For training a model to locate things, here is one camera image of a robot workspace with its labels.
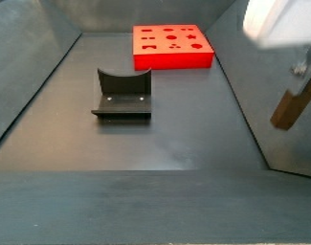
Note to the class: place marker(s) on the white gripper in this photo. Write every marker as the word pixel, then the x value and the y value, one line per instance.
pixel 279 23

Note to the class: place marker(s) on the brown hexagonal wooden peg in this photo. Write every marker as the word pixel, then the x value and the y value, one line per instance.
pixel 291 106

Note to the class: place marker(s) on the red shape sorting board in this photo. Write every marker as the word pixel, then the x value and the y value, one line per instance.
pixel 169 47

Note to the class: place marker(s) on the black curved plastic holder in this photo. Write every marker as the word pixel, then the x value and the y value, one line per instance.
pixel 125 94

